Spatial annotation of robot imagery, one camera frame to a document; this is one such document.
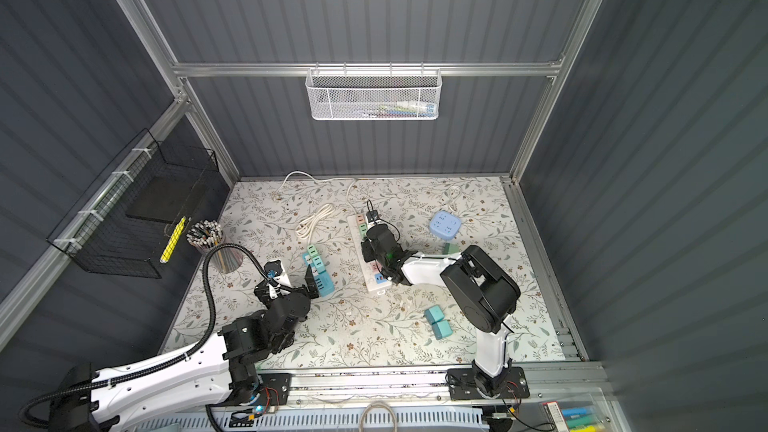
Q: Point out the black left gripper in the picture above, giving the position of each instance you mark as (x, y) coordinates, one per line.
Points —
(311, 287)

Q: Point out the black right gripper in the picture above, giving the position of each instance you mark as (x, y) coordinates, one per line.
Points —
(367, 247)

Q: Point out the teal plug adapter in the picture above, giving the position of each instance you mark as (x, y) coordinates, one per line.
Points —
(317, 264)

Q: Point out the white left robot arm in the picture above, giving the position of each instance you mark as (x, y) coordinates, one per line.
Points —
(220, 369)

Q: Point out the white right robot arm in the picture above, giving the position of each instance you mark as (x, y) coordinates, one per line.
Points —
(484, 292)

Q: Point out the green plug adapter right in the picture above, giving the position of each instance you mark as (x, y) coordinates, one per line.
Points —
(450, 248)

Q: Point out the teal power strip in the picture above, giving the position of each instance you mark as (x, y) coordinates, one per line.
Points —
(318, 281)

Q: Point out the white multicolour power strip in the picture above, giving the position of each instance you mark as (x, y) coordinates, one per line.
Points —
(375, 283)

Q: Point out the blue square power socket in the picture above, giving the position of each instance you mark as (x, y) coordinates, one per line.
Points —
(445, 225)

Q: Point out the pencil cup holder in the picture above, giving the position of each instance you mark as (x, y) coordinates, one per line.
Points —
(206, 235)

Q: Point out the yellow marker pen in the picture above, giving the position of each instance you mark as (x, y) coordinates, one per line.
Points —
(173, 241)

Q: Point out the clear box of markers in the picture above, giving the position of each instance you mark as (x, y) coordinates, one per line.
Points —
(568, 418)

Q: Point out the white wire mesh basket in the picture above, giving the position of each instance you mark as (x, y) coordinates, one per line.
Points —
(374, 94)

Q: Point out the black wire mesh basket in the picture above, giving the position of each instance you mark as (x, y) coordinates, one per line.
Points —
(125, 225)

